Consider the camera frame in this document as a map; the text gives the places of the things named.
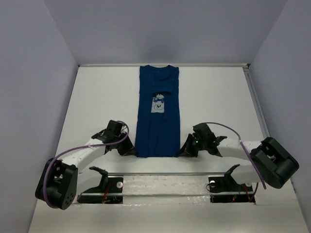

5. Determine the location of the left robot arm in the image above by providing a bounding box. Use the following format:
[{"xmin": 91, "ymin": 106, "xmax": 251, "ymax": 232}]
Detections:
[{"xmin": 35, "ymin": 120, "xmax": 136, "ymax": 210}]

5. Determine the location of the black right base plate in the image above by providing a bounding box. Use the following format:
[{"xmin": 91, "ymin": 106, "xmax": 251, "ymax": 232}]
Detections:
[{"xmin": 206, "ymin": 176, "xmax": 256, "ymax": 203}]

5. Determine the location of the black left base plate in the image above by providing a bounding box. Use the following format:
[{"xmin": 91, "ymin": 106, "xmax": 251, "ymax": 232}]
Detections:
[{"xmin": 76, "ymin": 176, "xmax": 123, "ymax": 204}]

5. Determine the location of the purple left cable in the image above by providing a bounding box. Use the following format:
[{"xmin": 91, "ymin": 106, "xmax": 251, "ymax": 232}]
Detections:
[{"xmin": 42, "ymin": 120, "xmax": 129, "ymax": 208}]

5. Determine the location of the blue printed t shirt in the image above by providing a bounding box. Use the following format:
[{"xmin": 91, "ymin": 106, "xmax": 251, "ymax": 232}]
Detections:
[{"xmin": 135, "ymin": 65, "xmax": 180, "ymax": 158}]

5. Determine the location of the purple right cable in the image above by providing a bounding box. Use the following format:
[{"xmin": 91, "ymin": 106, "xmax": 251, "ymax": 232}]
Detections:
[{"xmin": 206, "ymin": 122, "xmax": 267, "ymax": 202}]

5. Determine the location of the purple cable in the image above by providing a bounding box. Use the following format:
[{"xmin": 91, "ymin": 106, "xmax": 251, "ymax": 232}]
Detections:
[
  {"xmin": 206, "ymin": 122, "xmax": 267, "ymax": 202},
  {"xmin": 42, "ymin": 120, "xmax": 129, "ymax": 208}
]

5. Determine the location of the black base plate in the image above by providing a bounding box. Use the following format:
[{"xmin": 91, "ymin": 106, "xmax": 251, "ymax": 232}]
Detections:
[
  {"xmin": 206, "ymin": 176, "xmax": 256, "ymax": 203},
  {"xmin": 76, "ymin": 176, "xmax": 123, "ymax": 204}
]

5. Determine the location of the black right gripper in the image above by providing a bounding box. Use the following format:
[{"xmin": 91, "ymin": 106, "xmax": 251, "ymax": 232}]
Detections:
[{"xmin": 176, "ymin": 133, "xmax": 207, "ymax": 158}]

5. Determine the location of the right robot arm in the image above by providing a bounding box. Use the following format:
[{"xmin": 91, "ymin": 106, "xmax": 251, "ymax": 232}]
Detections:
[{"xmin": 177, "ymin": 122, "xmax": 299, "ymax": 190}]

